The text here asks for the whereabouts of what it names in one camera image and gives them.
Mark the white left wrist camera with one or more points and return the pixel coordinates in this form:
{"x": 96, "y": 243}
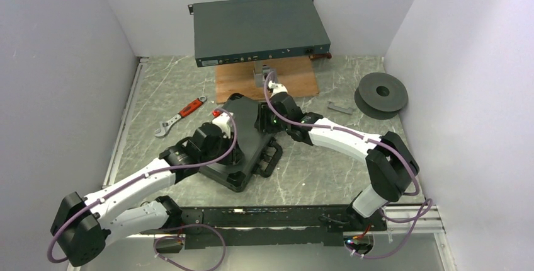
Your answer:
{"x": 223, "y": 121}

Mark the black poker set case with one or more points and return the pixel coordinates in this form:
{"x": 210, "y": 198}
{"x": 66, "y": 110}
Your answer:
{"x": 261, "y": 152}

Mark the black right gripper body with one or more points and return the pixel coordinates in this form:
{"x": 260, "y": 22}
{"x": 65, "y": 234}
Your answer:
{"x": 278, "y": 125}

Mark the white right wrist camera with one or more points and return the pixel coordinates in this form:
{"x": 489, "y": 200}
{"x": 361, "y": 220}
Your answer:
{"x": 276, "y": 88}

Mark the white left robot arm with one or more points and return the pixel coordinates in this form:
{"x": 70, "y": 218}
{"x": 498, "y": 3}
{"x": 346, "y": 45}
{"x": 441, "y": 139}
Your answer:
{"x": 85, "y": 225}

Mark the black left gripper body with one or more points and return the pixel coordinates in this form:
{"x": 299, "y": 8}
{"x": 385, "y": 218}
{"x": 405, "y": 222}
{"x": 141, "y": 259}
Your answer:
{"x": 223, "y": 146}

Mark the red and silver key tool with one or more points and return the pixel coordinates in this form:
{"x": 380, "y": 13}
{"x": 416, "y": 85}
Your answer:
{"x": 165, "y": 126}

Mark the wooden base board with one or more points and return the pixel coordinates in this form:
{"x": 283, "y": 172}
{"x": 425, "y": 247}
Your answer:
{"x": 295, "y": 73}

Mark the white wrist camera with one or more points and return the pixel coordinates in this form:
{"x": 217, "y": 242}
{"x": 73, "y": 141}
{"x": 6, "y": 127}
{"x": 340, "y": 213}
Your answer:
{"x": 223, "y": 121}
{"x": 276, "y": 88}

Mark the grey filament spool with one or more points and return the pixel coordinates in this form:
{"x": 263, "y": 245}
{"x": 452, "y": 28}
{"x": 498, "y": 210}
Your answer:
{"x": 380, "y": 95}

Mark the dark grey rack unit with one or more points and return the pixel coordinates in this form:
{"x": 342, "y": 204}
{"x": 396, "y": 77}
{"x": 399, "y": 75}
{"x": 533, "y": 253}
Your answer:
{"x": 236, "y": 31}

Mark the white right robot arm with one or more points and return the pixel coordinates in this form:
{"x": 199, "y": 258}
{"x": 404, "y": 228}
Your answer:
{"x": 391, "y": 167}

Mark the brown handle tool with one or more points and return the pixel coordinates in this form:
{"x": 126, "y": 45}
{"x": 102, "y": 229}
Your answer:
{"x": 314, "y": 57}

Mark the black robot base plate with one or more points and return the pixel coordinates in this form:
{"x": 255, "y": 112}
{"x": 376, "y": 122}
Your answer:
{"x": 327, "y": 225}

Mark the grey metal stand bracket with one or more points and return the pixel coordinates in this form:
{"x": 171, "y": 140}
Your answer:
{"x": 261, "y": 71}

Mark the small grey metal bracket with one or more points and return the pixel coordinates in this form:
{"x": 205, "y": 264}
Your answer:
{"x": 334, "y": 107}

